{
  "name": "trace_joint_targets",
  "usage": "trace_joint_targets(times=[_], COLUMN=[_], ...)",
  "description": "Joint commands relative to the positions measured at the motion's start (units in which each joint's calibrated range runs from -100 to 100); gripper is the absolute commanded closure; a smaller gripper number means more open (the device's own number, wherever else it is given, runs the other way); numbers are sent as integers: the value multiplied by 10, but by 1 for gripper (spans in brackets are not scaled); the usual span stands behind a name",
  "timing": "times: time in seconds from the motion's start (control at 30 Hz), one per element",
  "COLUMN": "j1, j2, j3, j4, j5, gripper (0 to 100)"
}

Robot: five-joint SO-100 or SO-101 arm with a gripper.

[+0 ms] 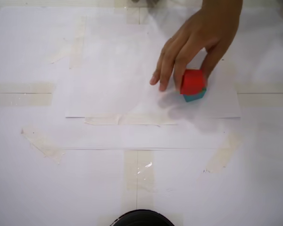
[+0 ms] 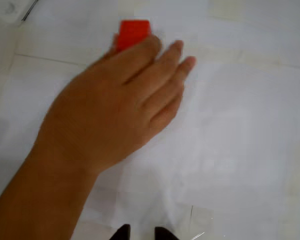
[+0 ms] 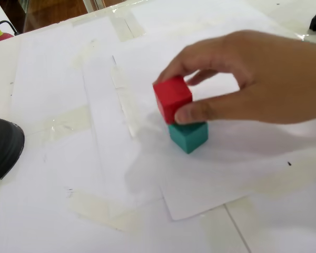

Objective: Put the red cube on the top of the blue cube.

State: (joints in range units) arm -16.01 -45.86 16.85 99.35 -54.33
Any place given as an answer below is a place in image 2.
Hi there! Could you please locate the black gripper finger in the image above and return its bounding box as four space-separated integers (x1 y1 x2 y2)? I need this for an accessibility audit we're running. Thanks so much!
154 226 178 240
111 223 132 240

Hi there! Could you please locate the red cube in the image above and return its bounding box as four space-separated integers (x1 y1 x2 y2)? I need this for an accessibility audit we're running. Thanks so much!
117 19 151 53

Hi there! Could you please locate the bare human forearm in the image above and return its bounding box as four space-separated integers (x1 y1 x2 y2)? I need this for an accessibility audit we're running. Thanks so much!
0 147 100 240

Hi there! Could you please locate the bare human hand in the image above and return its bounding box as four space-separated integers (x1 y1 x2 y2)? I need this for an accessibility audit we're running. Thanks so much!
31 33 197 176

